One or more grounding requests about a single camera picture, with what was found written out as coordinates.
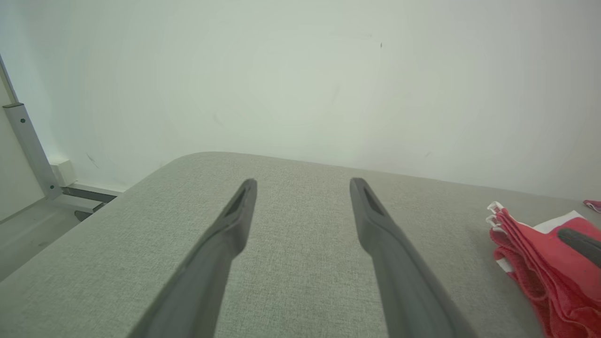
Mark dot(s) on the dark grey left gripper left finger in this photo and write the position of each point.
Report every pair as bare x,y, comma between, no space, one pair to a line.
202,281

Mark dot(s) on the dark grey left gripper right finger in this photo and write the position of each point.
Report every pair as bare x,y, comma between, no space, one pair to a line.
408,291

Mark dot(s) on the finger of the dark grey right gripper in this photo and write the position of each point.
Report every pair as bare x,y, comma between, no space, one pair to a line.
584,244

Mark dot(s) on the red garment with white trim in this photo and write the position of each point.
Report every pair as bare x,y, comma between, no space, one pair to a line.
530,263

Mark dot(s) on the black baseboard strip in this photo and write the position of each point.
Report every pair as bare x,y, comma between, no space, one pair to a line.
89,194

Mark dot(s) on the white partition panel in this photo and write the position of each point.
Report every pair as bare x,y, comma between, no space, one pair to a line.
14,178

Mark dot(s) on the white wall trunking box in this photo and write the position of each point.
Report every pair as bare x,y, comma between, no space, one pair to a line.
63,172

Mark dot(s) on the grey metal frame post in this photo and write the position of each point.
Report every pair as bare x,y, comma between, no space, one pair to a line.
33,150

